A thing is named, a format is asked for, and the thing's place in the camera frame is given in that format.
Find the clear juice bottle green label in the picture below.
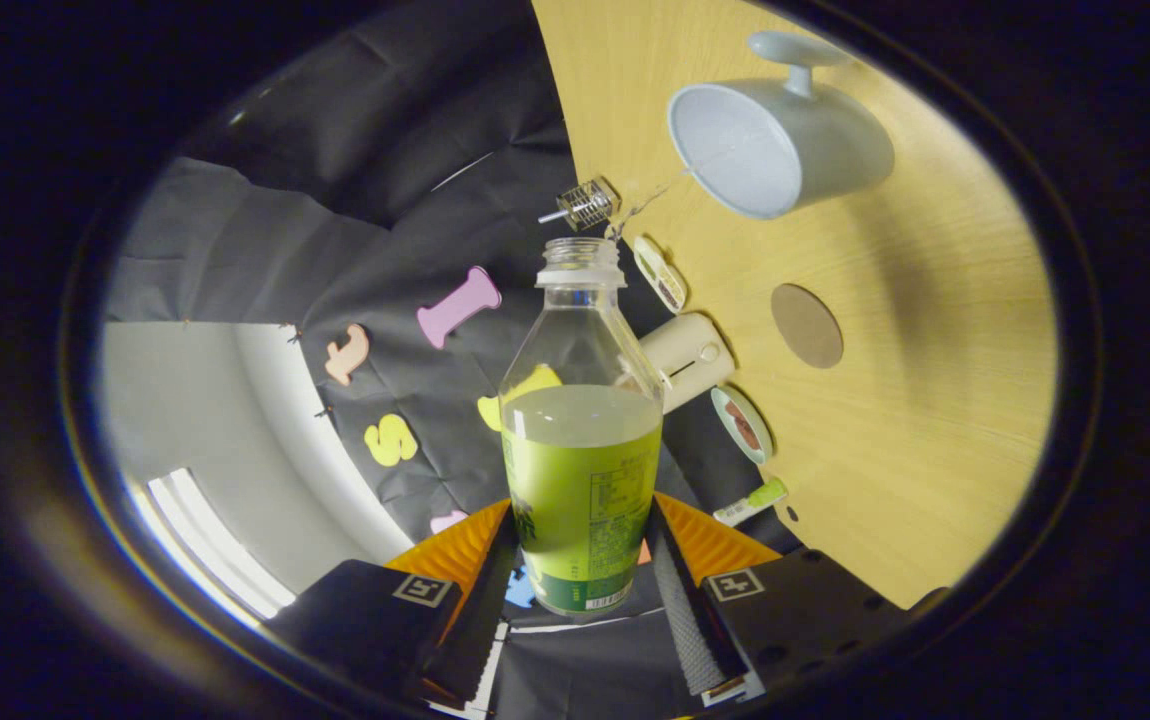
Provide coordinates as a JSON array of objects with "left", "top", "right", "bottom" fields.
[{"left": 498, "top": 237, "right": 665, "bottom": 616}]

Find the pale green plate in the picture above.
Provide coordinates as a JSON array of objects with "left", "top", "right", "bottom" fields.
[{"left": 710, "top": 386, "right": 774, "bottom": 466}]

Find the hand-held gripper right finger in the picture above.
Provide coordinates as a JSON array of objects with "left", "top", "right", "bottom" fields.
[{"left": 650, "top": 492, "right": 911, "bottom": 701}]

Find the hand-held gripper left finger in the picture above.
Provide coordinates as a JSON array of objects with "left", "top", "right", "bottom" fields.
[{"left": 265, "top": 498, "right": 521, "bottom": 706}]

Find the small white green bottle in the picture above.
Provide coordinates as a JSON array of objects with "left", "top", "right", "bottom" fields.
[{"left": 713, "top": 477, "right": 790, "bottom": 528}]

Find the wire mesh holder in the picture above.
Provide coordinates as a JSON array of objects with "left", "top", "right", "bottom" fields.
[{"left": 565, "top": 177, "right": 622, "bottom": 232}]

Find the white divided snack tray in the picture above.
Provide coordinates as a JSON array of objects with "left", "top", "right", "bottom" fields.
[{"left": 632, "top": 235, "right": 688, "bottom": 314}]

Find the black backdrop cloth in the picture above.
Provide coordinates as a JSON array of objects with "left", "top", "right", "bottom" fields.
[{"left": 105, "top": 5, "right": 806, "bottom": 720}]

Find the ceiling light panel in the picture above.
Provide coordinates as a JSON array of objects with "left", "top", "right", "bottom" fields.
[{"left": 145, "top": 468, "right": 296, "bottom": 621}]

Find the wooden table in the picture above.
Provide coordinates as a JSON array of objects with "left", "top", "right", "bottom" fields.
[{"left": 532, "top": 0, "right": 1058, "bottom": 611}]

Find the round brown coaster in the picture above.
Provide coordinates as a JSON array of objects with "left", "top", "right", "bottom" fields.
[{"left": 770, "top": 283, "right": 845, "bottom": 370}]

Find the white toaster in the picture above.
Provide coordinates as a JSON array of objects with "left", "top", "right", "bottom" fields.
[{"left": 638, "top": 313, "right": 736, "bottom": 415}]

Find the white cup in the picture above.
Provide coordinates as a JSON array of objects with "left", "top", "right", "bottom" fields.
[{"left": 667, "top": 30, "right": 896, "bottom": 221}]

